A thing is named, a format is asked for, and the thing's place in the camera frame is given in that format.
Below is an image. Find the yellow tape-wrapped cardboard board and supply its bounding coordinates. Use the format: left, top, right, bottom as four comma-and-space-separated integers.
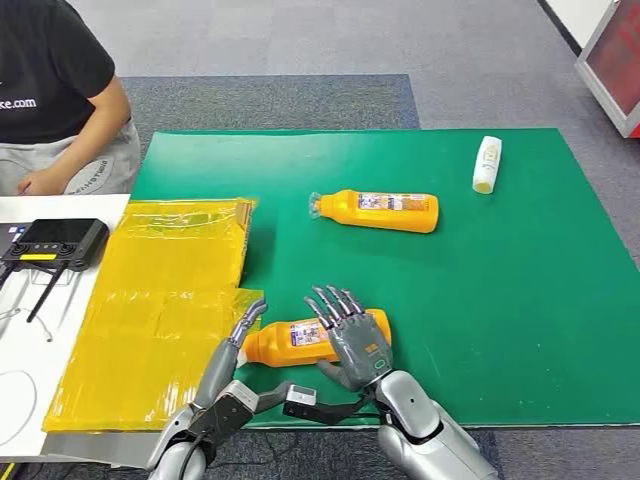
42, 196, 265, 435

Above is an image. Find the person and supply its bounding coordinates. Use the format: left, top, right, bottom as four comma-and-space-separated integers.
0, 0, 143, 197

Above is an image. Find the green table mat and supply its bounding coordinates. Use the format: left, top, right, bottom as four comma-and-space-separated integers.
128, 128, 640, 429

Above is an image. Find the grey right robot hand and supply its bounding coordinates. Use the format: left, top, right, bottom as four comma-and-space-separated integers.
303, 284, 395, 393

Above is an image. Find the white cabinet with red panel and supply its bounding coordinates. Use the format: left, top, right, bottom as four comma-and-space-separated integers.
574, 0, 640, 140

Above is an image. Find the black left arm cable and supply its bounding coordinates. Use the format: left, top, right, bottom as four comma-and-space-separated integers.
177, 437, 207, 480

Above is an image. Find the small white bottle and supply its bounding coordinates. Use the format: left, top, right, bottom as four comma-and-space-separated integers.
472, 135, 503, 195

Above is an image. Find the orange bottle with clear cap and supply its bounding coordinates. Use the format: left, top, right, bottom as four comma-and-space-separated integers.
308, 189, 440, 235
235, 308, 392, 370

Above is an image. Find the thin wire on white table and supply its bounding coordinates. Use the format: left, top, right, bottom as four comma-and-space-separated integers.
0, 305, 54, 344

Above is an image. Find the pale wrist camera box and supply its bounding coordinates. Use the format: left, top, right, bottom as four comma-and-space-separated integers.
282, 384, 371, 427
192, 379, 261, 442

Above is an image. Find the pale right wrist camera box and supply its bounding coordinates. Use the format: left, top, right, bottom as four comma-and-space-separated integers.
282, 384, 371, 427

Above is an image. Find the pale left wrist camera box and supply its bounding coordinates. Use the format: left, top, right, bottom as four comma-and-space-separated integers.
192, 379, 261, 442

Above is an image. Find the person's left hand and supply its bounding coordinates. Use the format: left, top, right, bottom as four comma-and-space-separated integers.
16, 168, 69, 197

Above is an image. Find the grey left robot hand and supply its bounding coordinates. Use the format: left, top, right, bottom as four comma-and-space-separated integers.
192, 298, 296, 415

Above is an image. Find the dark laptop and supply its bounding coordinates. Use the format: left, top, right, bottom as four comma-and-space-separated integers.
0, 222, 26, 261

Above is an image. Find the black controller with antennas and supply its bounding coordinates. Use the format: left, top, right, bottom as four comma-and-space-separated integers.
0, 217, 110, 325

